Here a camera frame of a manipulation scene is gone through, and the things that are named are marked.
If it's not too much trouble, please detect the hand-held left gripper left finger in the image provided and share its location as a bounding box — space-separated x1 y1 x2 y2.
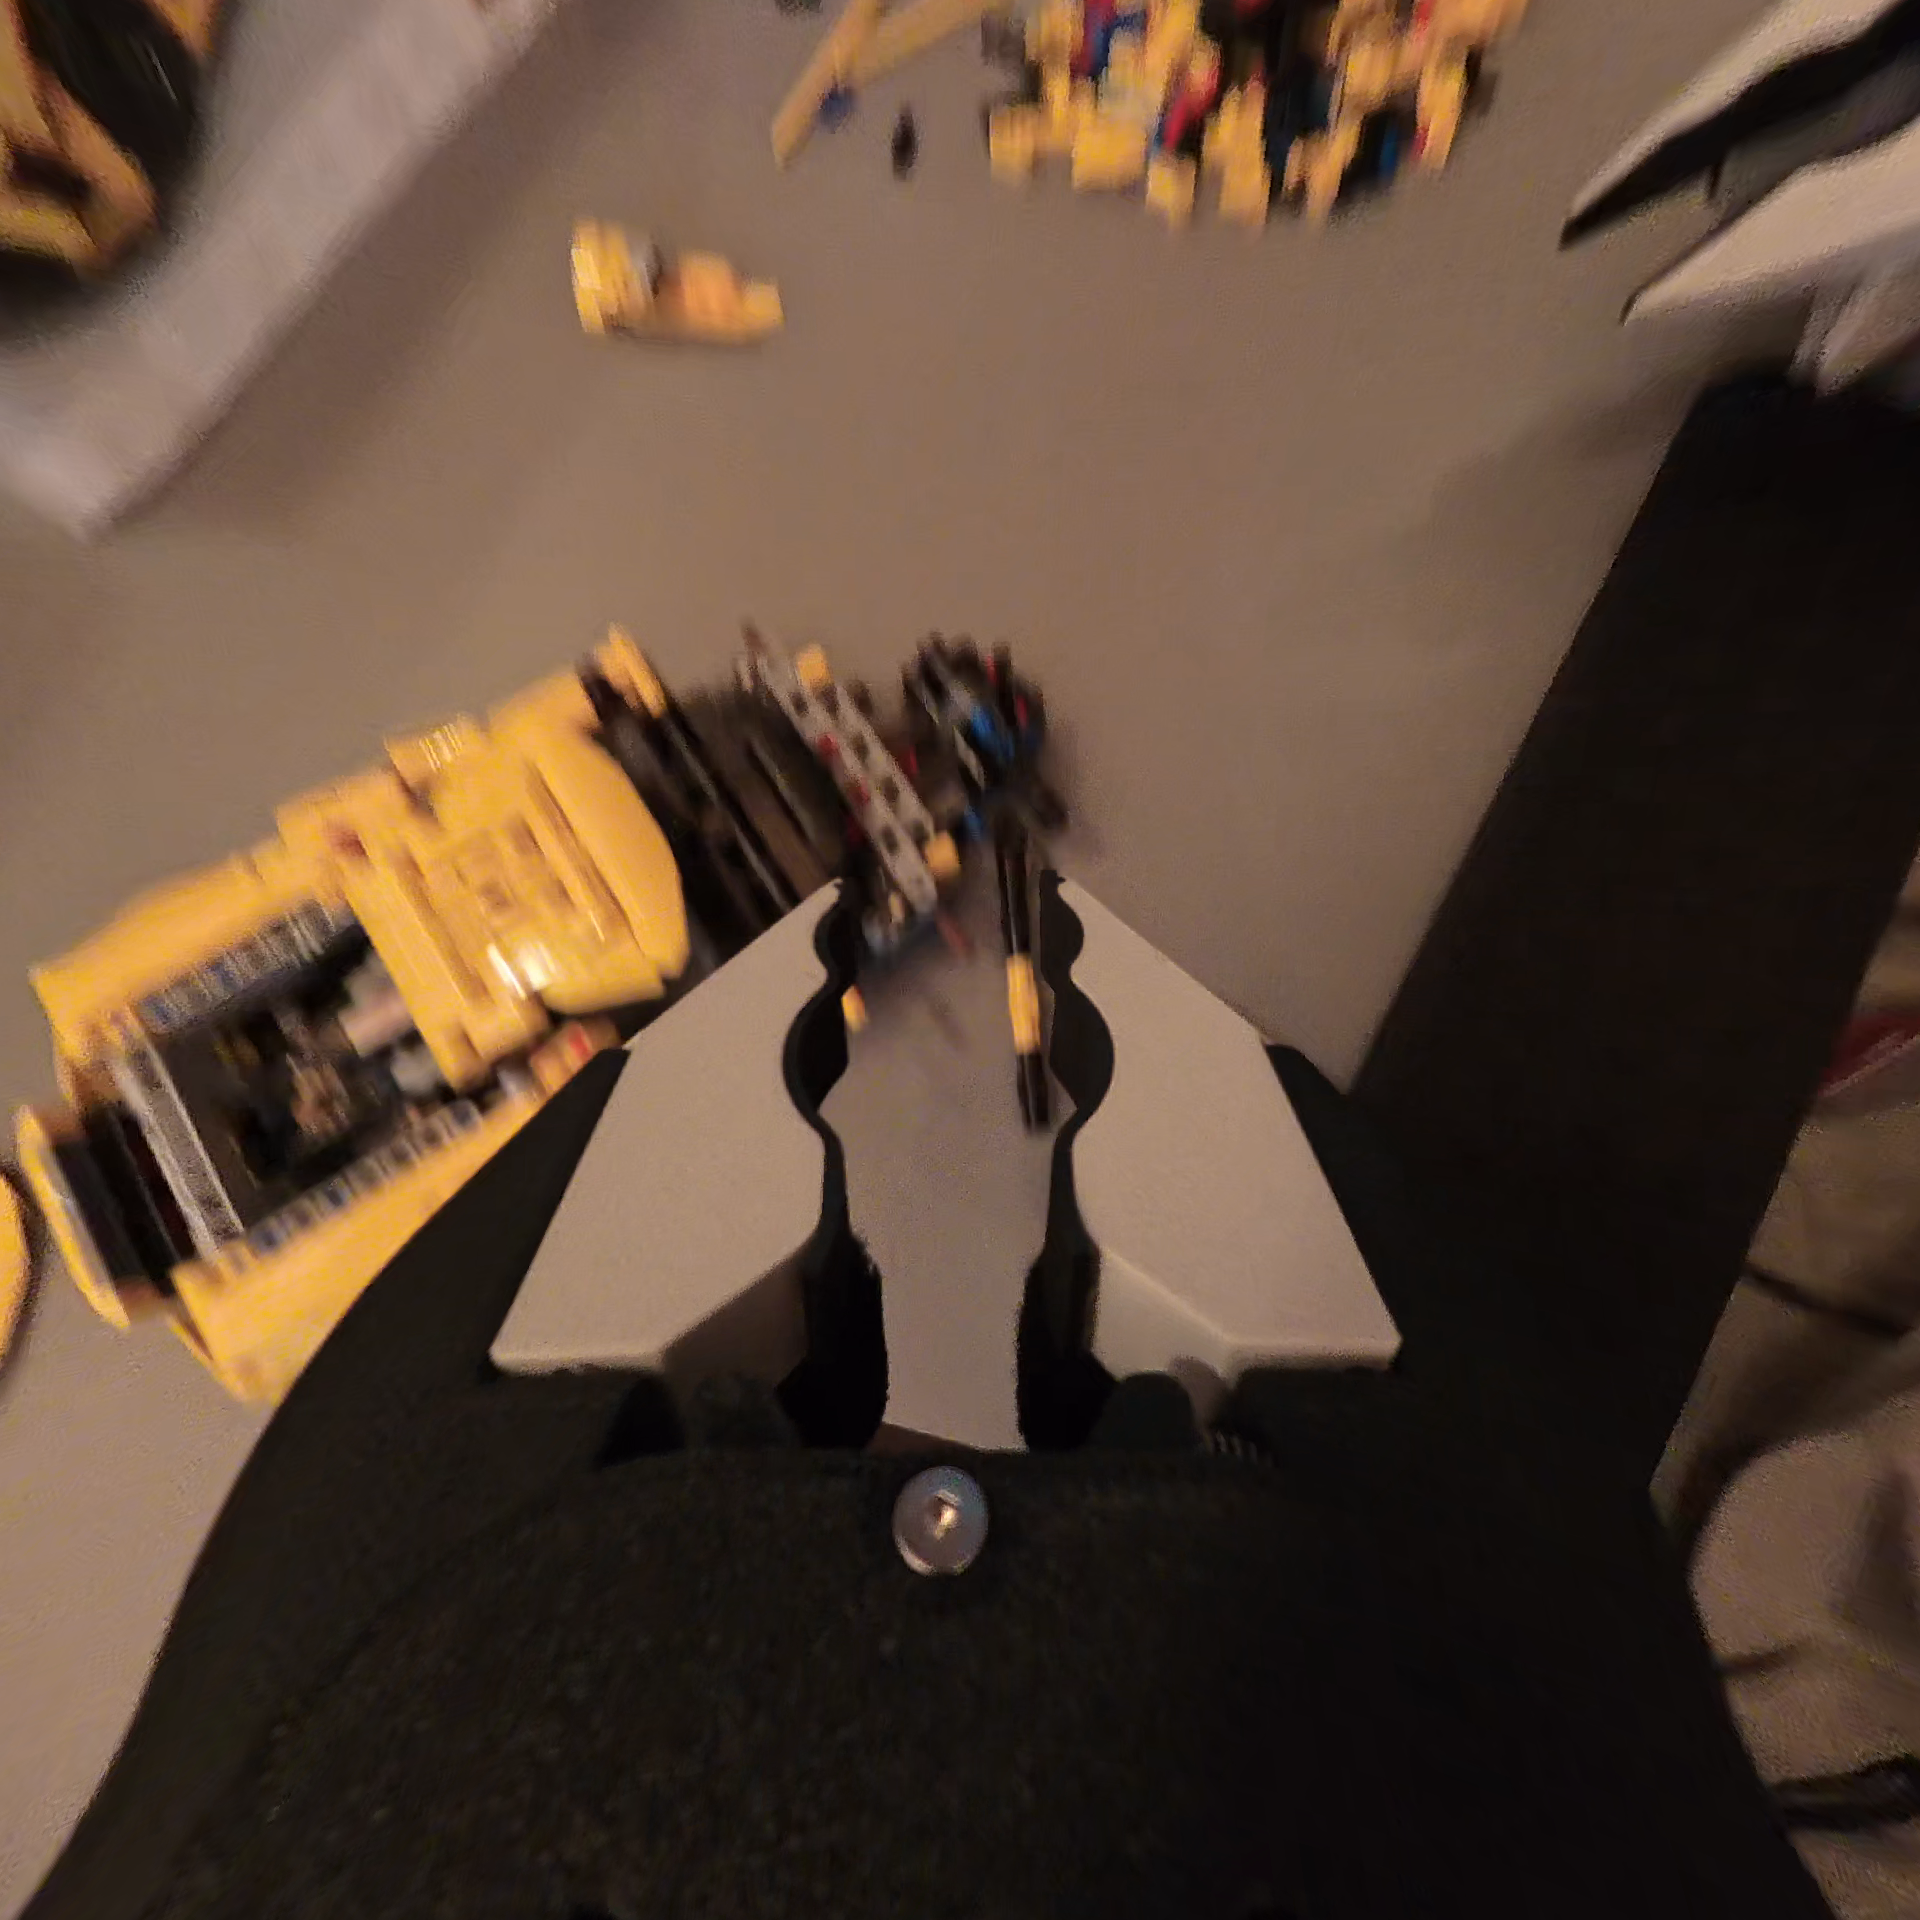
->
489 883 890 1449

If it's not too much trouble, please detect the pile of toy bricks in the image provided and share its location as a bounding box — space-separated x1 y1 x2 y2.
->
982 0 1531 227

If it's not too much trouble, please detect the toy car instruction booklet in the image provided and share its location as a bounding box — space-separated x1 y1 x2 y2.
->
0 0 518 534

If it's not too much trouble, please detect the black perforated panel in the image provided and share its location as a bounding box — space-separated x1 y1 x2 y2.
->
1351 374 1920 1502

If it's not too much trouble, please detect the yellow toy car model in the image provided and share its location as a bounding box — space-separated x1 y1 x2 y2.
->
11 622 1074 1404

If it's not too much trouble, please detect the person's beige jacket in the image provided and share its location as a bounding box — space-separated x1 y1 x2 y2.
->
1651 854 1920 1920

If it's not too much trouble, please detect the black yellow toy link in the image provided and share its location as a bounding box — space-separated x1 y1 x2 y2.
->
991 808 1055 1129

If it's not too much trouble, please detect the yellow toy body section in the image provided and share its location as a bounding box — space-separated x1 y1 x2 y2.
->
570 221 785 348

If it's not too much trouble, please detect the grey desk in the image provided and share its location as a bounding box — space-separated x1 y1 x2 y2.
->
0 0 1801 1876

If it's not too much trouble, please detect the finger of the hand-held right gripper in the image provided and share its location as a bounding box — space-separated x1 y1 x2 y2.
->
1559 0 1920 249
1622 142 1920 392

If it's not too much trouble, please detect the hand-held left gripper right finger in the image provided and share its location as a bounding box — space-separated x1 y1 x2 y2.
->
1018 872 1404 1449

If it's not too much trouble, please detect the yellow toy axle rod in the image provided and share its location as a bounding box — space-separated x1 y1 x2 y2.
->
769 0 902 165
817 0 1022 91

